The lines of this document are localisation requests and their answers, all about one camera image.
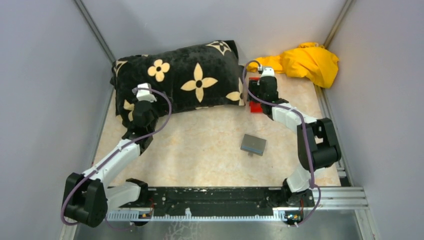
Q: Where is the grey leather card holder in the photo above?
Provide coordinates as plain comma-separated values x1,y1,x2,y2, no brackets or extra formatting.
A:
240,134,267,156

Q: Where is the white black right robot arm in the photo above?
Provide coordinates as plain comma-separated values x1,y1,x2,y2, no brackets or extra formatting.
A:
247,76,342,206

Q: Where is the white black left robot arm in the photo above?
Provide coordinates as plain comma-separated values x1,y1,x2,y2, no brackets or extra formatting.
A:
60,100,159,228

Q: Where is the red plastic bin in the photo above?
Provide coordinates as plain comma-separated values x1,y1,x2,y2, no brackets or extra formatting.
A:
248,77,262,113

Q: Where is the yellow cloth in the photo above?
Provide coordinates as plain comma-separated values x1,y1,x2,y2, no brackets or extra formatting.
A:
255,42,340,89

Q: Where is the black floral pillow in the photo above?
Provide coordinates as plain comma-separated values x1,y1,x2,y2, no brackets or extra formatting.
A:
110,40,245,128

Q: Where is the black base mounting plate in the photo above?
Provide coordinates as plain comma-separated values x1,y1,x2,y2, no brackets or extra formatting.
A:
124,186,315,217

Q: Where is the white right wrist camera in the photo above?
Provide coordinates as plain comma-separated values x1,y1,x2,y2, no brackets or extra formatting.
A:
258,66,275,78

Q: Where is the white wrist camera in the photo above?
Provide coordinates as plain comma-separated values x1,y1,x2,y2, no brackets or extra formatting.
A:
133,83,157,103
258,66,275,78

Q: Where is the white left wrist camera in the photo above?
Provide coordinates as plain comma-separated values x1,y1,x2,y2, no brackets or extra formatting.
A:
133,83,157,103

